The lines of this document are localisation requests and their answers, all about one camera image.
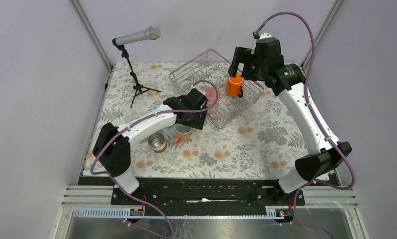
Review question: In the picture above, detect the cream brown-banded cup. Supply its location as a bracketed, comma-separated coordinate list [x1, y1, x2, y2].
[147, 132, 167, 153]

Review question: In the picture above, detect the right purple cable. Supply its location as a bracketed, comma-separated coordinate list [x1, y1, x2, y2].
[253, 12, 357, 239]

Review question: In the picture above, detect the wire dish rack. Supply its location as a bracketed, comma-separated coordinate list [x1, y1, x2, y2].
[169, 49, 264, 129]

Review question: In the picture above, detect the floral table mat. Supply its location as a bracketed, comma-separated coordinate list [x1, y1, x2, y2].
[98, 62, 307, 179]

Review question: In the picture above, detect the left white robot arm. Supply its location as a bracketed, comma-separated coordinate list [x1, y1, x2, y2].
[90, 88, 208, 205]

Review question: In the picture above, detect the orange mug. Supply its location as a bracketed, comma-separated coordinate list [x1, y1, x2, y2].
[226, 74, 244, 98]

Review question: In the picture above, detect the black microphone tripod stand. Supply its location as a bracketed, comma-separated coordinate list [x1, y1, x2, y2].
[117, 45, 161, 108]

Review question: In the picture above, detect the grey microphone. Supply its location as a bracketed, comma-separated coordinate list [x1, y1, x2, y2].
[112, 26, 161, 46]

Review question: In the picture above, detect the purple cable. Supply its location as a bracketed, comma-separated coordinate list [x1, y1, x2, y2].
[90, 80, 221, 239]
[253, 12, 357, 239]

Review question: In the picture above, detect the pink floral mug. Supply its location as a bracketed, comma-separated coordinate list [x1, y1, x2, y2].
[205, 86, 220, 114]

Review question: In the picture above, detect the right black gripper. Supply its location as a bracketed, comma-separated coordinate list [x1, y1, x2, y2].
[228, 47, 267, 82]

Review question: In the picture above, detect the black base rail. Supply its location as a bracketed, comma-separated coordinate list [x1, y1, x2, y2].
[110, 177, 306, 217]

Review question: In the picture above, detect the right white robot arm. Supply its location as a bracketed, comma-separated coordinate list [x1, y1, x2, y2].
[228, 37, 352, 205]

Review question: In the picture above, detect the pink textured mug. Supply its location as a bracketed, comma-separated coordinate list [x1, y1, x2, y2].
[174, 124, 193, 144]

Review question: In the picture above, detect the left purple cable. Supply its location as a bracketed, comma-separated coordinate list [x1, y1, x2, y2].
[90, 80, 221, 239]

